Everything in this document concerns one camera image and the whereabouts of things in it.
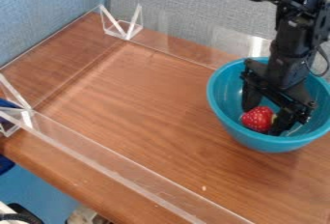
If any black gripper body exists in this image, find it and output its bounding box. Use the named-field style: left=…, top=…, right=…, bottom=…
left=239, top=41, right=317, bottom=124

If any black white object bottom left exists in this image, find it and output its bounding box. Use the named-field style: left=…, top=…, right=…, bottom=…
left=0, top=202, right=44, bottom=224

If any clear acrylic back barrier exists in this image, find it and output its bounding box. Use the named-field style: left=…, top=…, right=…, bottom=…
left=98, top=4, right=271, bottom=69

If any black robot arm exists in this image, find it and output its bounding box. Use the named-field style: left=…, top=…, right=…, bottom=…
left=241, top=0, right=330, bottom=135

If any clear acrylic left barrier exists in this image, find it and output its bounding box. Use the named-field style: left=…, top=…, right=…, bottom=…
left=0, top=5, right=104, bottom=70

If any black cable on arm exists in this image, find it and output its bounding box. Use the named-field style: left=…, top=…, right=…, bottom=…
left=307, top=42, right=330, bottom=77

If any blue object at left edge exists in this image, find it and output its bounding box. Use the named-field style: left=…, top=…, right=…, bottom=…
left=0, top=98, right=21, bottom=176

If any grey object under table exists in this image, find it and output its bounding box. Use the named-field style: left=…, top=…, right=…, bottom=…
left=66, top=206, right=114, bottom=224

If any clear acrylic barrier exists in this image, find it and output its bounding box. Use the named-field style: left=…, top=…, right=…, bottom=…
left=98, top=4, right=271, bottom=69
left=0, top=74, right=254, bottom=224
left=0, top=5, right=104, bottom=70

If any clear acrylic front barrier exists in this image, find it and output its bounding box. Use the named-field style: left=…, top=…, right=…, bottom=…
left=0, top=74, right=254, bottom=224

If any red toy strawberry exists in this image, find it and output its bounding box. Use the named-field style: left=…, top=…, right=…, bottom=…
left=241, top=106, right=275, bottom=133

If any blue plastic bowl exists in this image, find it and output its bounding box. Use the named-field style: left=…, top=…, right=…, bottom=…
left=206, top=58, right=330, bottom=153

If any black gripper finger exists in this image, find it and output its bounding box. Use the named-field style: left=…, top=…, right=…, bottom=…
left=269, top=107, right=299, bottom=136
left=241, top=82, right=263, bottom=112

